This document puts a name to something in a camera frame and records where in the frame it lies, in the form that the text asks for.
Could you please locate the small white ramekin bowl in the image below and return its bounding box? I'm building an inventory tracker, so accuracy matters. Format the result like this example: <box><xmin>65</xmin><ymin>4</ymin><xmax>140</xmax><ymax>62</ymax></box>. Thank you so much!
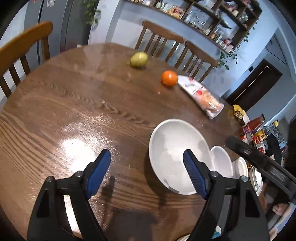
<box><xmin>232</xmin><ymin>157</ymin><xmax>248</xmax><ymax>179</ymax></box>

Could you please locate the medium white bowl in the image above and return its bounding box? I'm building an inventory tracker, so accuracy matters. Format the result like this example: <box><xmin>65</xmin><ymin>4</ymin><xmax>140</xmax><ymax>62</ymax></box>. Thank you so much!
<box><xmin>210</xmin><ymin>146</ymin><xmax>234</xmax><ymax>178</ymax></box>

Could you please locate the large white ribbed bowl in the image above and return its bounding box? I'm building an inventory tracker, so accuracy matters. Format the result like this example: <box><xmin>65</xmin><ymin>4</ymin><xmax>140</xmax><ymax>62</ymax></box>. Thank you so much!
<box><xmin>149</xmin><ymin>118</ymin><xmax>214</xmax><ymax>195</ymax></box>

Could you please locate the white dish on trivet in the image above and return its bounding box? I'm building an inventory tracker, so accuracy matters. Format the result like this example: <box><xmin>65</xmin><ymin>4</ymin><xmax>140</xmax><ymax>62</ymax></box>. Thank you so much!
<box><xmin>249</xmin><ymin>167</ymin><xmax>263</xmax><ymax>196</ymax></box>

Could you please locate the vinegar bottle yellow cap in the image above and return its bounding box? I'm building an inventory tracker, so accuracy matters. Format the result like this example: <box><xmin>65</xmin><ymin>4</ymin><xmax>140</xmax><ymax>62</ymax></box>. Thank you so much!
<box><xmin>252</xmin><ymin>120</ymin><xmax>278</xmax><ymax>144</ymax></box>

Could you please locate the red sauce bottle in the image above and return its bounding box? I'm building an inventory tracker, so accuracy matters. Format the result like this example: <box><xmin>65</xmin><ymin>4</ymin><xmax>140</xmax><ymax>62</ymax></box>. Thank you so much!
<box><xmin>242</xmin><ymin>114</ymin><xmax>266</xmax><ymax>134</ymax></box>

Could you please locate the yellow snack packet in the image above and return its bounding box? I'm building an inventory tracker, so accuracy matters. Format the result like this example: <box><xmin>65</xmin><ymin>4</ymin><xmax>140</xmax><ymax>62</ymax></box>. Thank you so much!
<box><xmin>233</xmin><ymin>104</ymin><xmax>250</xmax><ymax>126</ymax></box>

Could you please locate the white bread bag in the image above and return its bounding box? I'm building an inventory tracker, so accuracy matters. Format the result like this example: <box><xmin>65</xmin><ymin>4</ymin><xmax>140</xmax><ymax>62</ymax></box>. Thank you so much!
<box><xmin>178</xmin><ymin>75</ymin><xmax>224</xmax><ymax>119</ymax></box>

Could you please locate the green plant right of shelf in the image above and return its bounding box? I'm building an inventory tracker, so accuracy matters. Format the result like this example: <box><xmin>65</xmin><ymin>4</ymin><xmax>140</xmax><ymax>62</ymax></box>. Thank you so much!
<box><xmin>217</xmin><ymin>20</ymin><xmax>258</xmax><ymax>70</ymax></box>

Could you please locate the wooden chair back right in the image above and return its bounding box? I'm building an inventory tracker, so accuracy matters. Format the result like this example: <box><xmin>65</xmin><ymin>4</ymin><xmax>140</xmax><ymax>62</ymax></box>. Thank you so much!
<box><xmin>174</xmin><ymin>41</ymin><xmax>218</xmax><ymax>83</ymax></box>

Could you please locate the wooden chair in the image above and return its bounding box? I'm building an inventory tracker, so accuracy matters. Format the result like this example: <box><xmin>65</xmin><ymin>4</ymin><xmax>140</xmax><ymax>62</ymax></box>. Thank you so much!
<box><xmin>174</xmin><ymin>41</ymin><xmax>218</xmax><ymax>83</ymax></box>
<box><xmin>1</xmin><ymin>21</ymin><xmax>53</xmax><ymax>98</ymax></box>
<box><xmin>134</xmin><ymin>20</ymin><xmax>185</xmax><ymax>62</ymax></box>

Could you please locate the orange fruit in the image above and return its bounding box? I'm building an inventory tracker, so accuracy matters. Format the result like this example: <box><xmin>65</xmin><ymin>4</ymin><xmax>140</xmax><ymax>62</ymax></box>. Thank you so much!
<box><xmin>161</xmin><ymin>70</ymin><xmax>178</xmax><ymax>87</ymax></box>

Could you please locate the green pear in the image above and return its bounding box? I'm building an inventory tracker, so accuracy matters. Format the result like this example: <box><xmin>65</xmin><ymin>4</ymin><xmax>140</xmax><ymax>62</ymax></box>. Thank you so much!
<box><xmin>126</xmin><ymin>52</ymin><xmax>148</xmax><ymax>68</ymax></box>

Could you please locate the wooden chair back left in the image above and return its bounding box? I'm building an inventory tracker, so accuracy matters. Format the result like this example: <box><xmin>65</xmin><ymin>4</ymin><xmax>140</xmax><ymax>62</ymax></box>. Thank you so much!
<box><xmin>134</xmin><ymin>20</ymin><xmax>185</xmax><ymax>62</ymax></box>

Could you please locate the grey refrigerator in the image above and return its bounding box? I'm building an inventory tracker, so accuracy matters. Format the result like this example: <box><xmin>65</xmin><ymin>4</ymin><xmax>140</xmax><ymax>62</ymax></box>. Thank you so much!
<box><xmin>24</xmin><ymin>0</ymin><xmax>90</xmax><ymax>57</ymax></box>

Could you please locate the hanging green vine plant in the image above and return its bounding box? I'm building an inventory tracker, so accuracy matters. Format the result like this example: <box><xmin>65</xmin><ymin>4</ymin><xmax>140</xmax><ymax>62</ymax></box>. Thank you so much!
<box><xmin>81</xmin><ymin>0</ymin><xmax>100</xmax><ymax>26</ymax></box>

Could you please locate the dark wooden wall shelf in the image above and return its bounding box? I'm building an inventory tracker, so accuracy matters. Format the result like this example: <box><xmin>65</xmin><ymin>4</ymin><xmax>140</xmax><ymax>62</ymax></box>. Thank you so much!
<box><xmin>125</xmin><ymin>1</ymin><xmax>262</xmax><ymax>54</ymax></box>

